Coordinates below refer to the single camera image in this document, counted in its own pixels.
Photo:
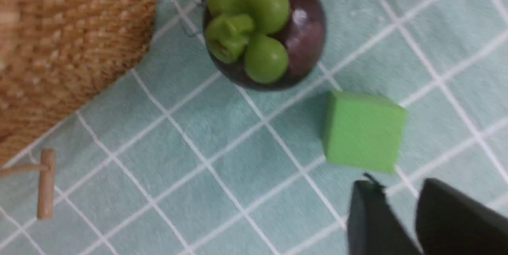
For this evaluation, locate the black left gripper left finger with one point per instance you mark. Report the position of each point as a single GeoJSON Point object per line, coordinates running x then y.
{"type": "Point", "coordinates": [372, 227]}

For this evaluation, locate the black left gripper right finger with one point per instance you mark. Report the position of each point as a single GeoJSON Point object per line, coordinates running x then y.
{"type": "Point", "coordinates": [448, 222]}

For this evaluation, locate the purple mangosteen green cap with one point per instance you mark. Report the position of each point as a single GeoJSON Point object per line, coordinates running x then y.
{"type": "Point", "coordinates": [264, 45]}

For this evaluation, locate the green foam cube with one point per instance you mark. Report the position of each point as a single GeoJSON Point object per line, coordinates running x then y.
{"type": "Point", "coordinates": [363, 131]}

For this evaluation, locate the teal checkered tablecloth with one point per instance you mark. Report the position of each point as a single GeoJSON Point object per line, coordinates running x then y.
{"type": "Point", "coordinates": [174, 159]}

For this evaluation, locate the wooden basket toggle clasp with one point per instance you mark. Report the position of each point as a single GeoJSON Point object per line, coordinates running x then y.
{"type": "Point", "coordinates": [46, 184]}

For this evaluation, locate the woven wicker basket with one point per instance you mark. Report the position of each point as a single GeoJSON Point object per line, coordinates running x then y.
{"type": "Point", "coordinates": [56, 55]}

